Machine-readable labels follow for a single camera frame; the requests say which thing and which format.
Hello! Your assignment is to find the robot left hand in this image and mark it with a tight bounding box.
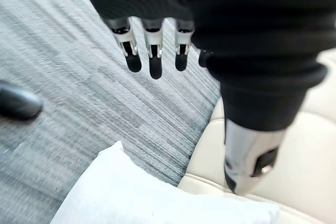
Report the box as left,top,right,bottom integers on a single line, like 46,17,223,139
71,0,336,193

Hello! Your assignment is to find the cream leather sofa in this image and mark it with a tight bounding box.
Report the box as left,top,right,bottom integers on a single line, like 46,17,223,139
177,48,336,224

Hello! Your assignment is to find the white cushion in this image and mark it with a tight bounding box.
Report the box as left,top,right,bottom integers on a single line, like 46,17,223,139
49,140,280,224

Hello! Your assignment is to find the robot dark foot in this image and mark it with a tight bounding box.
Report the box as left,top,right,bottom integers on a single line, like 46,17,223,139
0,80,44,121

